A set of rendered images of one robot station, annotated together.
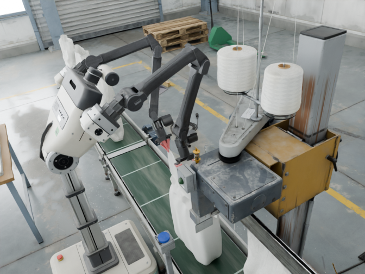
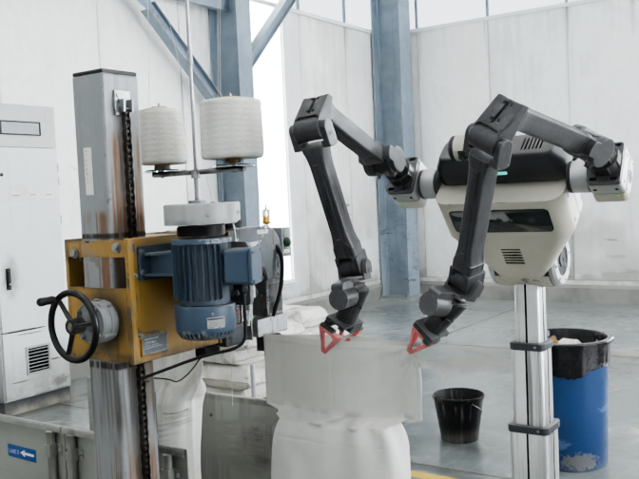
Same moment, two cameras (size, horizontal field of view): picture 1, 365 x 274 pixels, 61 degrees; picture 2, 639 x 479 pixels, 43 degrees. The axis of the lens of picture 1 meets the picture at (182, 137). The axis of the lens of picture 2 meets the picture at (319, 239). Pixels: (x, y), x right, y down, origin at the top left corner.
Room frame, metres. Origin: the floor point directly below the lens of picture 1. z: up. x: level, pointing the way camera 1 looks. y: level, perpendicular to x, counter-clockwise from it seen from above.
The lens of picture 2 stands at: (3.21, -1.11, 1.42)
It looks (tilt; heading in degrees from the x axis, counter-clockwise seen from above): 3 degrees down; 151
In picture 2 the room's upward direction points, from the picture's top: 3 degrees counter-clockwise
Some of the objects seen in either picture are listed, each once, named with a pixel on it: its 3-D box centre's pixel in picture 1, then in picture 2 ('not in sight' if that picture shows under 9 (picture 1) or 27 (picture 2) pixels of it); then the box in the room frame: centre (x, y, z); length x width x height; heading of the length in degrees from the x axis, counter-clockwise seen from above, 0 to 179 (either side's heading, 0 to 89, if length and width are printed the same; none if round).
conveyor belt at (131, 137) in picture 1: (95, 110); not in sight; (3.49, 1.06, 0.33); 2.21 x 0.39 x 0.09; 26
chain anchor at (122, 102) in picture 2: not in sight; (125, 103); (1.19, -0.53, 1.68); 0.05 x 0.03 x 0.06; 116
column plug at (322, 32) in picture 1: (323, 31); (105, 74); (1.12, -0.56, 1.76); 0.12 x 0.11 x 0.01; 116
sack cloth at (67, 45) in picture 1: (73, 64); not in sight; (4.12, 1.37, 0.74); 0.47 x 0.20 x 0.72; 29
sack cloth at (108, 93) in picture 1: (105, 101); not in sight; (2.84, 0.74, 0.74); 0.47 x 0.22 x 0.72; 24
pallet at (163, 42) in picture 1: (176, 33); not in sight; (7.03, -0.11, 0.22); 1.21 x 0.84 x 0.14; 116
